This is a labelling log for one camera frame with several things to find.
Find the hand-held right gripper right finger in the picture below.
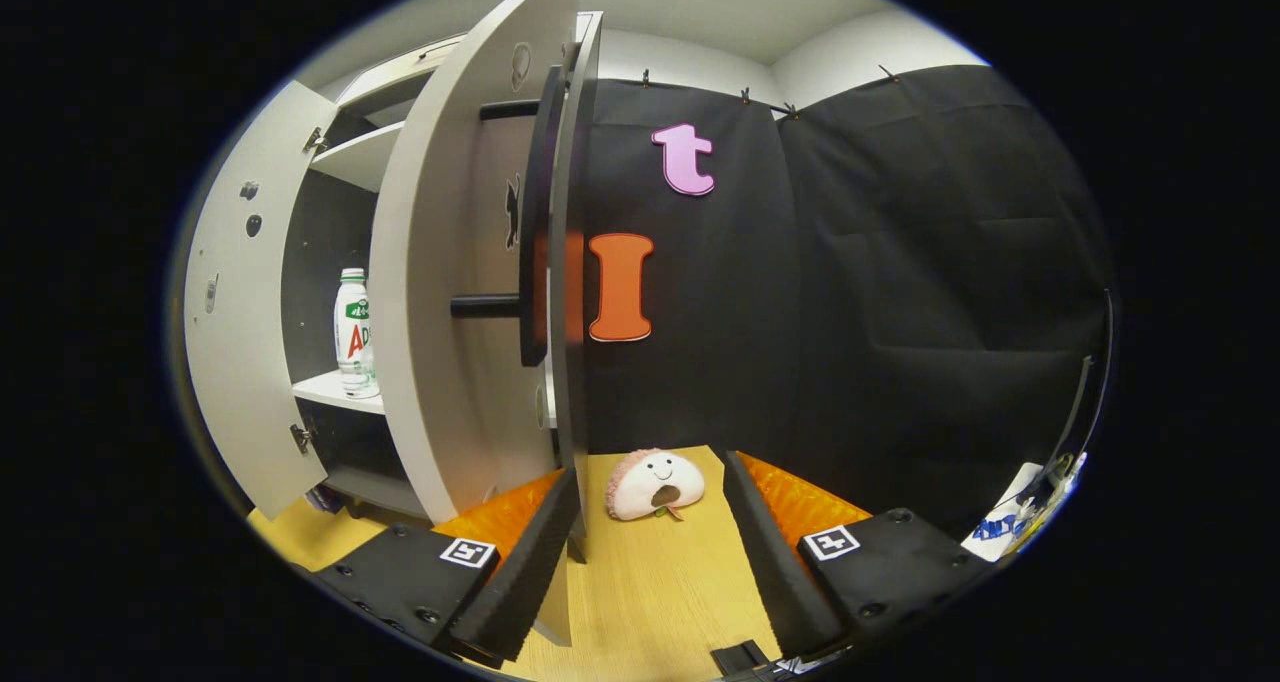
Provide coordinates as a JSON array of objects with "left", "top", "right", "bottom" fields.
[{"left": 722, "top": 450, "right": 996, "bottom": 658}]

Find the white cabinet with grey interior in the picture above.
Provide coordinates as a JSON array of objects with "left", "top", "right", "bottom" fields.
[{"left": 280, "top": 10, "right": 606, "bottom": 565}]

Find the white cabinet door with handle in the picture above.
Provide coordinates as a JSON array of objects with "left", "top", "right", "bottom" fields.
[{"left": 368, "top": 0, "right": 586, "bottom": 651}]

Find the white plastic drink bottle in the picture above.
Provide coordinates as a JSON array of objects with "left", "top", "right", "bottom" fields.
[{"left": 333, "top": 268, "right": 381, "bottom": 400}]

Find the pink and white plush toy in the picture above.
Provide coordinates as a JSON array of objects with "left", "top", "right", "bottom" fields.
[{"left": 604, "top": 448, "right": 707, "bottom": 522}]

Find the white cabinet door with stickers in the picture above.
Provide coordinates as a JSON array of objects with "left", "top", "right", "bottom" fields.
[{"left": 183, "top": 80, "right": 339, "bottom": 521}]

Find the black cabinet door handle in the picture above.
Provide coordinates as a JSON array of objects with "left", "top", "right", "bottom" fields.
[{"left": 450, "top": 62, "right": 568, "bottom": 369}]

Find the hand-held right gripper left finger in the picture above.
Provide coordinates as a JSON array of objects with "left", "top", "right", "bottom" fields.
[{"left": 318, "top": 467, "right": 583, "bottom": 663}]

